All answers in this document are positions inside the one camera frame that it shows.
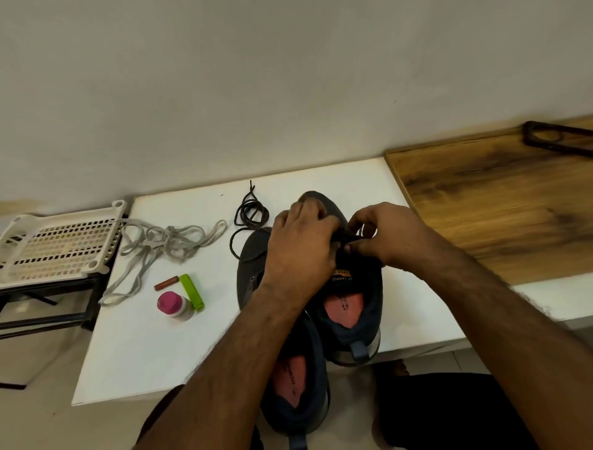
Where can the person's left hand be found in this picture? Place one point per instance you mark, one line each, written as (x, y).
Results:
(301, 255)

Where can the pink capped white bottle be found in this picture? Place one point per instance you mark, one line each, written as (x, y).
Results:
(172, 304)

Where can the person's left forearm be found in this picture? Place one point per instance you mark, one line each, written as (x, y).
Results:
(227, 380)

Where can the person's right hand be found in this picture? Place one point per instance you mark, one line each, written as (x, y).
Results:
(398, 241)

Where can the black metal rack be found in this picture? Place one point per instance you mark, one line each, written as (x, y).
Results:
(42, 301)

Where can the dark sneaker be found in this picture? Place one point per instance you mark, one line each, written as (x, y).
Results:
(357, 320)
(296, 389)

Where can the wooden board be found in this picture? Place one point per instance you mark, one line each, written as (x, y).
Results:
(496, 199)

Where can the white perforated plastic tray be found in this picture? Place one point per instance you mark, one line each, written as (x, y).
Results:
(56, 246)

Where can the person's right forearm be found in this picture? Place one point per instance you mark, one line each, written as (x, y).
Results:
(519, 352)

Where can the green marker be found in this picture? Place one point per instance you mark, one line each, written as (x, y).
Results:
(192, 292)

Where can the grey shoelaces bundle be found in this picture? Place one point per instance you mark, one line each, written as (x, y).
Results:
(162, 241)

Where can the small red stick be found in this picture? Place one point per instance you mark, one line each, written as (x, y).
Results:
(166, 282)

